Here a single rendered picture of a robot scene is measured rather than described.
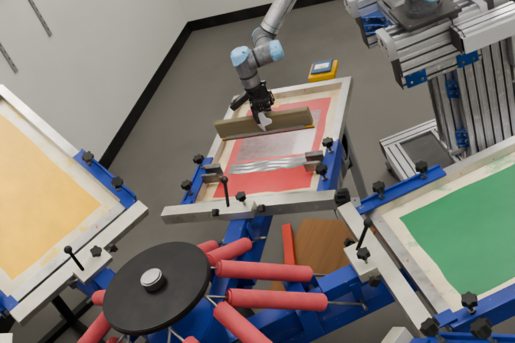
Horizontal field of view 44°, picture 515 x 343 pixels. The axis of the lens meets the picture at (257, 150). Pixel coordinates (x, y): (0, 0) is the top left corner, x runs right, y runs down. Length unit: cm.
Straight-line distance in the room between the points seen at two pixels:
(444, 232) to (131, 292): 98
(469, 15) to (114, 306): 177
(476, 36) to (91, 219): 162
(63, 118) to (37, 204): 227
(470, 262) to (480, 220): 18
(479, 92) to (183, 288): 191
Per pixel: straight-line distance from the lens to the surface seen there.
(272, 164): 258
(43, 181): 257
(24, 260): 243
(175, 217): 245
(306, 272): 195
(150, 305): 172
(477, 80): 313
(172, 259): 181
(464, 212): 216
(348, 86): 285
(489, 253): 203
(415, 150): 365
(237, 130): 263
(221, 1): 644
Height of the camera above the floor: 245
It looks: 33 degrees down
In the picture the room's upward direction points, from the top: 23 degrees counter-clockwise
